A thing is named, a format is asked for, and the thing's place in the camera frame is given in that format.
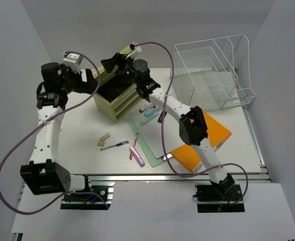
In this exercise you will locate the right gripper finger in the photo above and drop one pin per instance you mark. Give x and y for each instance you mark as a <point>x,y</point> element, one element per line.
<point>109,64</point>
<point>118,59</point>

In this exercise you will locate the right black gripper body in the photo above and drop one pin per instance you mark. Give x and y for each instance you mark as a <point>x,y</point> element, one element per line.
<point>127,70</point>

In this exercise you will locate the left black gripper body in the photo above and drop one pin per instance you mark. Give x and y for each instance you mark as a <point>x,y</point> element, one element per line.
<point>72,81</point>

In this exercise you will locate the green metal tool chest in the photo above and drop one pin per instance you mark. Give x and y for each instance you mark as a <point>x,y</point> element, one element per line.
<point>116,95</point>

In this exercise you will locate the blue highlighter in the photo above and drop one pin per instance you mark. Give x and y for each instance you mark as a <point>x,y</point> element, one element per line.
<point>152,112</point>

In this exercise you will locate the black orange highlighter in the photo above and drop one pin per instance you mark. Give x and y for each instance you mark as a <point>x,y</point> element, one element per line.
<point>160,118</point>

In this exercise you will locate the blue gel pen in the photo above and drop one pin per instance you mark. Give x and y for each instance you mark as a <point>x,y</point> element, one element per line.
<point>116,145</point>

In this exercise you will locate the red gel pen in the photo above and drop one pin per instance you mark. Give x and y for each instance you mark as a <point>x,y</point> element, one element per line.
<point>133,146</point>

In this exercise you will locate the pink purple highlighter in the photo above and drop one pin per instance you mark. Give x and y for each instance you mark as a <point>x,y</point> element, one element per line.
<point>137,157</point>

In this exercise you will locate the mint green highlighter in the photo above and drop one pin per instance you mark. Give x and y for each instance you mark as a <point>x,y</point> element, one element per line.
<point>148,119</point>

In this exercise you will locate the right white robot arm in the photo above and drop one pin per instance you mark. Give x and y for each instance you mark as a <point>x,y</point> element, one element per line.
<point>193,129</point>

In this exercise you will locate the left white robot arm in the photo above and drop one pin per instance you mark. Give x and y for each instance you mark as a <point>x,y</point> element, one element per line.
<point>43,174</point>

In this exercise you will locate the grey eraser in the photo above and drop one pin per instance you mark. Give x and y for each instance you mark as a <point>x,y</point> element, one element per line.
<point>104,137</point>

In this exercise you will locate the yellow eraser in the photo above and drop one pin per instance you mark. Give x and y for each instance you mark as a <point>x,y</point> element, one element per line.
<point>101,143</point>

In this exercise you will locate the green clipboard with paper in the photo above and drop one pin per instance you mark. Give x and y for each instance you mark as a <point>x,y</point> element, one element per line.
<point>151,133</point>

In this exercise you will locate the orange notebook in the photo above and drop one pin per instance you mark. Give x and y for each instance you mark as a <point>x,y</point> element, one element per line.
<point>217,134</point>

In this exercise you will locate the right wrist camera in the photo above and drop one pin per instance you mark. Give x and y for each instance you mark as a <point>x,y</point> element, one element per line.
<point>135,49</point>

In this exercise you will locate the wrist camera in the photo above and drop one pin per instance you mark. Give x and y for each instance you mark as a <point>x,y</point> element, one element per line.
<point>73,61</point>
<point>135,49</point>

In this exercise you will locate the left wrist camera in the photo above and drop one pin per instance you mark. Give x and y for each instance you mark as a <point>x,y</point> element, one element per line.
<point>73,61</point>

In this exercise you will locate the white wire file rack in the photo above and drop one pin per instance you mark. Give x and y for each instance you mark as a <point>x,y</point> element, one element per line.
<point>213,74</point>

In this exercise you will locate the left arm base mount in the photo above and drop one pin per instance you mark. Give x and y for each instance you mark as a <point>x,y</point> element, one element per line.
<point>96,196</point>

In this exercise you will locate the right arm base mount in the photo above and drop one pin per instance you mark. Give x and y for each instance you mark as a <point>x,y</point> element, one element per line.
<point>210,200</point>

